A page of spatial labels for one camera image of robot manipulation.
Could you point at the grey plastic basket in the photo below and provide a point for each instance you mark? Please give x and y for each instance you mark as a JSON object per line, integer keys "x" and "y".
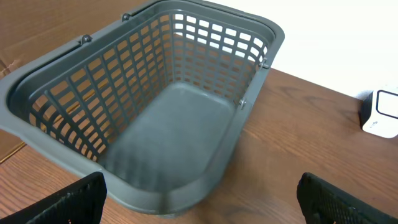
{"x": 156, "y": 101}

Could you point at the white barcode scanner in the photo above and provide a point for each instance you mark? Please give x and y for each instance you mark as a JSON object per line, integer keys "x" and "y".
{"x": 378, "y": 113}

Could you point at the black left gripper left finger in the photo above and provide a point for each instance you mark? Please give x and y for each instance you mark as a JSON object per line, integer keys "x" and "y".
{"x": 81, "y": 202}

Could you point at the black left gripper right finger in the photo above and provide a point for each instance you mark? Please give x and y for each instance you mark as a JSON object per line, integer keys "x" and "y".
{"x": 322, "y": 202}

